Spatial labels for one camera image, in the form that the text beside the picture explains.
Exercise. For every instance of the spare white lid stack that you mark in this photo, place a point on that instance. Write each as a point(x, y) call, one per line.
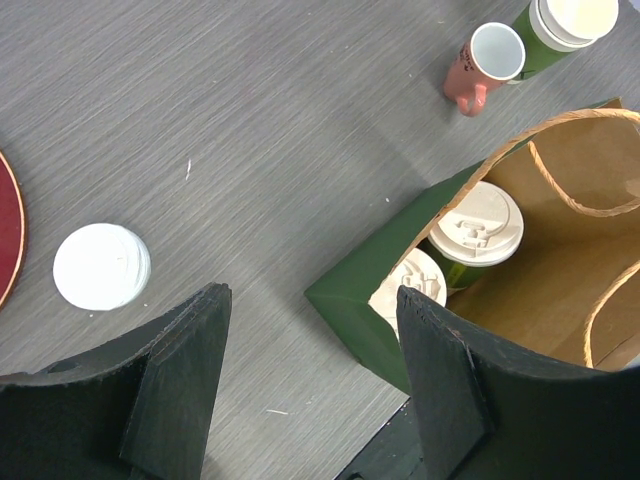
point(101, 267)

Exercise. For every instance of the small pink espresso cup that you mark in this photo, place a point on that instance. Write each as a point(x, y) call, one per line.
point(493, 55)

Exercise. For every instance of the green paper cup stack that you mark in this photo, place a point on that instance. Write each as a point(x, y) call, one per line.
point(553, 29)

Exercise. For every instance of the red round plate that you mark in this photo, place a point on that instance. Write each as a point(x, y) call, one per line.
point(13, 230)

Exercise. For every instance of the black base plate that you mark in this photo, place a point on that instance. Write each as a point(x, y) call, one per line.
point(393, 453)

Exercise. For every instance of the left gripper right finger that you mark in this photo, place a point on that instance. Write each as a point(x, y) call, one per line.
point(488, 408)

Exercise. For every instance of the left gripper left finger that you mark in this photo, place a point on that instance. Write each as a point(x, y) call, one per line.
point(136, 407)

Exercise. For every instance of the green paper bag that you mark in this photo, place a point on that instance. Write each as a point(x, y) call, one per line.
point(538, 244)

